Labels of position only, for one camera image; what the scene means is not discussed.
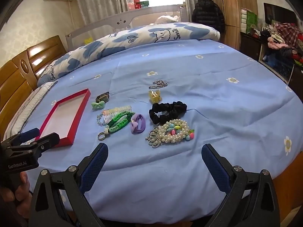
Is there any striped white pillow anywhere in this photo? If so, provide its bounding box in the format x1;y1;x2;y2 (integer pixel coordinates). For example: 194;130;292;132
3;82;57;138

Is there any blue flower print bedsheet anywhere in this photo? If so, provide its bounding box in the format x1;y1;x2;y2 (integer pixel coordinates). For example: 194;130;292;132
3;39;303;218

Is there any purple bow hair tie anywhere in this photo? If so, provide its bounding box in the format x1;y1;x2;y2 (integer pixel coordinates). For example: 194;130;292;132
130;113;145;135

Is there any green braided keychain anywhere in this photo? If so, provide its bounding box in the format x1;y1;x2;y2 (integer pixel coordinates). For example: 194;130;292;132
103;112;135;135

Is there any red shallow box tray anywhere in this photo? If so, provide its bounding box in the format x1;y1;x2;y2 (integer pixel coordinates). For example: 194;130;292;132
38;89;91;148

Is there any white pearl bracelet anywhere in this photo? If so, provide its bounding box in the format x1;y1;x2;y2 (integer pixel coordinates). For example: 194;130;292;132
156;119;190;144

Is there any pastel hair comb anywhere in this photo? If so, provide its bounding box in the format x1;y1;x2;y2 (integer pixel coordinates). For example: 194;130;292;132
102;105;133;124

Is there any yellow hair claw clip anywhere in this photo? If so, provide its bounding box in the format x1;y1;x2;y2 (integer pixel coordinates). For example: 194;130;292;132
148;89;163;104

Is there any wooden wardrobe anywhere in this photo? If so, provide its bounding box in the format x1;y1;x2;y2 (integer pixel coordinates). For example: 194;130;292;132
209;0;258;35

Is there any silver crown brooch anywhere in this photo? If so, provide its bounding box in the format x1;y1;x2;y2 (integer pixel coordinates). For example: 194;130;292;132
145;126;164;148

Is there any dark cabinet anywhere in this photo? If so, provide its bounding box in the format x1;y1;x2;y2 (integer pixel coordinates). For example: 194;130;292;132
240;32;303;86

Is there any colourful bead hair tie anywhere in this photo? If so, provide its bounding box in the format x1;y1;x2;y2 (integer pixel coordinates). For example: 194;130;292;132
166;122;195;140

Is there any pile of clothes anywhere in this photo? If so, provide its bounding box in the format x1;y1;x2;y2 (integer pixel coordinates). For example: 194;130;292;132
267;22;303;67

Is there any person's left hand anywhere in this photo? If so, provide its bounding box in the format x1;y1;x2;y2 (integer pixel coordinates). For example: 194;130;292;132
13;171;33;219

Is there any grey bed guard rail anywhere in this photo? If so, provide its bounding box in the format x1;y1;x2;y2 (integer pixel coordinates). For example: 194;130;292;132
71;5;187;51

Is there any blue heart print quilt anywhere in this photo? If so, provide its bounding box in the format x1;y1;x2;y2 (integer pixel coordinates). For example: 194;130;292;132
37;22;220;87

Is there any wooden headboard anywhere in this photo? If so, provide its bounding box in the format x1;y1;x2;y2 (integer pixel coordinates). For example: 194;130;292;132
0;35;67;130

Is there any square-faced wrist watch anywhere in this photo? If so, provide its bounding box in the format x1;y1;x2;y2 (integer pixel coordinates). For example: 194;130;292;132
96;91;110;103

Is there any black television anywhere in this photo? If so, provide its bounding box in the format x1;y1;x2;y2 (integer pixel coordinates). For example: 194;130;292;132
263;2;297;26

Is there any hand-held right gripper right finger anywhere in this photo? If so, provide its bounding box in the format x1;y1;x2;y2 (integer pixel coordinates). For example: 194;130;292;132
201;144;281;227

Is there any black scrunchie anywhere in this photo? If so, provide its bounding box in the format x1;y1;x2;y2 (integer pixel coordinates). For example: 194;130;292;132
149;101;187;125

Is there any green bow hair tie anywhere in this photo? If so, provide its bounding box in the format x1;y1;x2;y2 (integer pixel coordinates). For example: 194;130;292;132
91;100;106;111

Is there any stack of green boxes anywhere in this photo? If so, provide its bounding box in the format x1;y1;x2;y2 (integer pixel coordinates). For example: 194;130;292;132
241;8;258;34

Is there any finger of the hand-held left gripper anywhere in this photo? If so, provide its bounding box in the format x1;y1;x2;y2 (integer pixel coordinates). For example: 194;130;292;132
9;132;60;157
0;128;40;149

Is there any black puffer jacket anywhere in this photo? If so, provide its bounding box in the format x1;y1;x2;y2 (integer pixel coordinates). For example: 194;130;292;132
191;0;225;32

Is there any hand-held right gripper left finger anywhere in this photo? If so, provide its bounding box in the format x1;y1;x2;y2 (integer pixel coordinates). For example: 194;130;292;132
28;143;109;227

